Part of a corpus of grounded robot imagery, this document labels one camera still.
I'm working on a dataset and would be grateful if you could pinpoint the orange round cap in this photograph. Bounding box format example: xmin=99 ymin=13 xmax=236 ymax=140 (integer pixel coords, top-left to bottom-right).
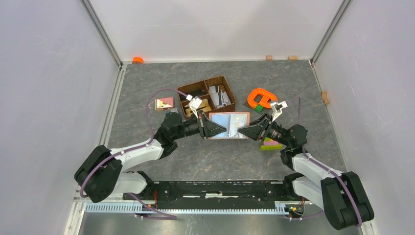
xmin=132 ymin=56 xmax=144 ymax=64

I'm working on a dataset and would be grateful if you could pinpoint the wooden block right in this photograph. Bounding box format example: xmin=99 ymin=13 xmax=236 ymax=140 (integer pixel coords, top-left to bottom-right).
xmin=288 ymin=55 xmax=299 ymax=60

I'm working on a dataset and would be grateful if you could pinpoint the curved wooden piece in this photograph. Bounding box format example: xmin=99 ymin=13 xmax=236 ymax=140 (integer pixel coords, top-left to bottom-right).
xmin=321 ymin=91 xmax=330 ymax=105

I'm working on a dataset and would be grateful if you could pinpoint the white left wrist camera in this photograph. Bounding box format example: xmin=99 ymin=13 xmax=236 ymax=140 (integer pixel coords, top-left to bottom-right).
xmin=186 ymin=94 xmax=203 ymax=118

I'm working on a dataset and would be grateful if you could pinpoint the green building block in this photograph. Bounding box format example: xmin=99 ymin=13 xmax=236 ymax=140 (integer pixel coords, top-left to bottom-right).
xmin=254 ymin=104 xmax=264 ymax=113

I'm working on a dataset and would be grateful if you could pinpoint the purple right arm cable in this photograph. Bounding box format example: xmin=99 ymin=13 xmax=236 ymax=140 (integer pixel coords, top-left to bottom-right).
xmin=285 ymin=97 xmax=363 ymax=228

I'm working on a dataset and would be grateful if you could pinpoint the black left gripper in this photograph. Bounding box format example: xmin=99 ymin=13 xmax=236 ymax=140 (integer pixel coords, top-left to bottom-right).
xmin=172 ymin=109 xmax=226 ymax=140

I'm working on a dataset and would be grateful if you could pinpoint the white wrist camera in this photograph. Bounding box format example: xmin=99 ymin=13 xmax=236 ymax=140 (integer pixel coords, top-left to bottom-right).
xmin=270 ymin=101 xmax=288 ymax=122
xmin=186 ymin=94 xmax=203 ymax=118

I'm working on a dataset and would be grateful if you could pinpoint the pink tan small box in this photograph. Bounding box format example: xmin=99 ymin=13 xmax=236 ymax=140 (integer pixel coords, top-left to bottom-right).
xmin=155 ymin=96 xmax=175 ymax=111

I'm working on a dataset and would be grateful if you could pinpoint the yellow-green small block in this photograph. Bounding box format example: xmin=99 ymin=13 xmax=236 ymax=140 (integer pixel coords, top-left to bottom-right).
xmin=260 ymin=138 xmax=282 ymax=151

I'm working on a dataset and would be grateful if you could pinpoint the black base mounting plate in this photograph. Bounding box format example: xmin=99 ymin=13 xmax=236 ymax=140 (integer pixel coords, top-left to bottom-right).
xmin=137 ymin=180 xmax=305 ymax=210

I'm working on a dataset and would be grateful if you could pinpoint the grey cable duct strip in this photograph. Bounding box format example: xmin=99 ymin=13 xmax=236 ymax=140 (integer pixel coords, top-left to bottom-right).
xmin=85 ymin=202 xmax=289 ymax=215

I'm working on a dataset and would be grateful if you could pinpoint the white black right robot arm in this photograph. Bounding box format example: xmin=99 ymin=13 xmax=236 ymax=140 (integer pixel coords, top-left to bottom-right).
xmin=238 ymin=114 xmax=374 ymax=230

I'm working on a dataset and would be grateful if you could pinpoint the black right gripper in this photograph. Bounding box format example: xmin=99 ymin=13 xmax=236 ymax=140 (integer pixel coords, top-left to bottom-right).
xmin=237 ymin=112 xmax=290 ymax=147

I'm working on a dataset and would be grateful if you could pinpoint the orange plastic ring toy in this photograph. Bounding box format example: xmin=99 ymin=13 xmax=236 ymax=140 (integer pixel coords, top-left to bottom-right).
xmin=247 ymin=88 xmax=277 ymax=109

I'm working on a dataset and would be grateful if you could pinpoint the gold card front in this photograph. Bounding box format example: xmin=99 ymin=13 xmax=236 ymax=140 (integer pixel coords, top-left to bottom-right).
xmin=184 ymin=99 xmax=212 ymax=117

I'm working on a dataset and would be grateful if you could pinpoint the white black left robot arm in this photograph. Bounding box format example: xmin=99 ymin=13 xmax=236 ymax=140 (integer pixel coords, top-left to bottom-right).
xmin=74 ymin=111 xmax=227 ymax=203

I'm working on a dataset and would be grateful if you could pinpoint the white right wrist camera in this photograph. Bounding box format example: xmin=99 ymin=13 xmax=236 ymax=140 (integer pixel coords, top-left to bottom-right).
xmin=270 ymin=101 xmax=288 ymax=122

